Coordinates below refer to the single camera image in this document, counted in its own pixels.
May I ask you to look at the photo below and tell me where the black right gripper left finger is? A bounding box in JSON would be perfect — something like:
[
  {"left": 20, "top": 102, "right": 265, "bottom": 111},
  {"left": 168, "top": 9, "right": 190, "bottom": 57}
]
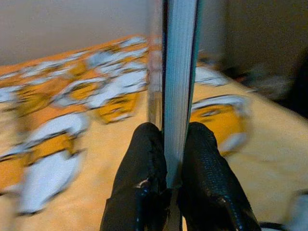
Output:
[{"left": 100, "top": 121, "right": 169, "bottom": 231}]

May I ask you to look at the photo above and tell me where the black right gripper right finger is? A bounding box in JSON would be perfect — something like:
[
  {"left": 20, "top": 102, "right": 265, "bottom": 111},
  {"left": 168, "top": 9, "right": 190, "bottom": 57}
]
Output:
[{"left": 177, "top": 121, "right": 262, "bottom": 231}]

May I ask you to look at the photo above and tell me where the thick book with dark cover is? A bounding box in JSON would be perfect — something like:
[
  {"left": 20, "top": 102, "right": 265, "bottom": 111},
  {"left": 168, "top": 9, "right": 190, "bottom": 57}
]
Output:
[{"left": 146, "top": 0, "right": 205, "bottom": 190}]

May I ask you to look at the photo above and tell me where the yellow cartoon print blanket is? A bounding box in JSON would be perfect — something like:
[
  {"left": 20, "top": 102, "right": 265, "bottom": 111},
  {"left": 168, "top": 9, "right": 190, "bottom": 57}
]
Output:
[{"left": 0, "top": 33, "right": 308, "bottom": 231}]

